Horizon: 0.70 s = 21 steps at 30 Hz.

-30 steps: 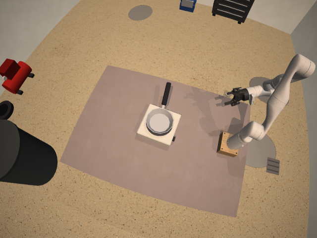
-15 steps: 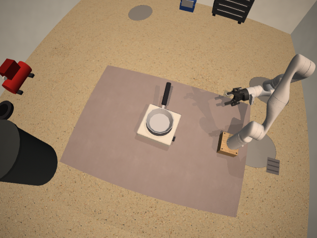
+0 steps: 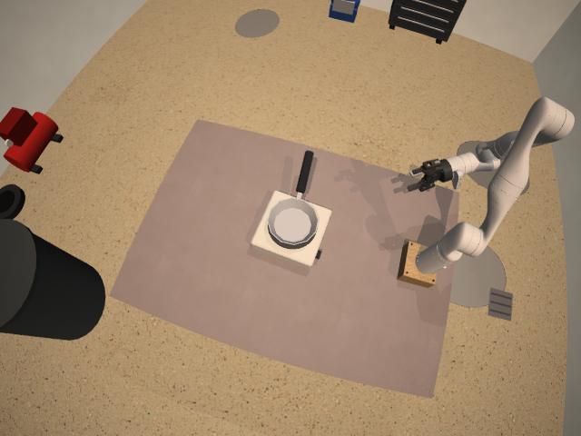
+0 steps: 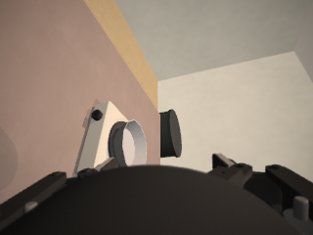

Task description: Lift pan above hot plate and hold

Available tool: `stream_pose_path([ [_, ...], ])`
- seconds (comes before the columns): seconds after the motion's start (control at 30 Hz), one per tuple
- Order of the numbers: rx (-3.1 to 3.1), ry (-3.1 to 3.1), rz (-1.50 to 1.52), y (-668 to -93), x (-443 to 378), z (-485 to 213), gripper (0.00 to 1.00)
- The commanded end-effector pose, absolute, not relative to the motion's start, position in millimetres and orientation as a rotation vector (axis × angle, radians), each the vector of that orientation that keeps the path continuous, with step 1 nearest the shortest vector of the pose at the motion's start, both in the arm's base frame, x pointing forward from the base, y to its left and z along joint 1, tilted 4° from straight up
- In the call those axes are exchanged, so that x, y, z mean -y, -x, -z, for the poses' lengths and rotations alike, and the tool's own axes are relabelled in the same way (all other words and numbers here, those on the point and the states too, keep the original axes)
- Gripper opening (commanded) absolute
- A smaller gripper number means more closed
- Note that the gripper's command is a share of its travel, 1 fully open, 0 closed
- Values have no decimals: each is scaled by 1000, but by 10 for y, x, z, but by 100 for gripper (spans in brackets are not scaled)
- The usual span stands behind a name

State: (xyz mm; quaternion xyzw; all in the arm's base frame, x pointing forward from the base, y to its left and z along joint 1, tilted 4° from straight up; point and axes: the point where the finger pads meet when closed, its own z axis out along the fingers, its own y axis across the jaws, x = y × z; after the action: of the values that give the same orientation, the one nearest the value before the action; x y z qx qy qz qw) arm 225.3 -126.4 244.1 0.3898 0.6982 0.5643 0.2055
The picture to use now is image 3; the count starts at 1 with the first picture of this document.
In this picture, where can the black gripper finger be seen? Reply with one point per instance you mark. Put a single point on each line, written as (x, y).
(425, 168)
(417, 186)

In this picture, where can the grey frying pan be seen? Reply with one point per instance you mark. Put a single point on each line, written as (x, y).
(293, 220)

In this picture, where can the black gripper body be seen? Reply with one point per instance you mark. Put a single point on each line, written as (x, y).
(444, 172)

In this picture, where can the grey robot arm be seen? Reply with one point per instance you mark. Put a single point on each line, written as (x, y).
(546, 122)

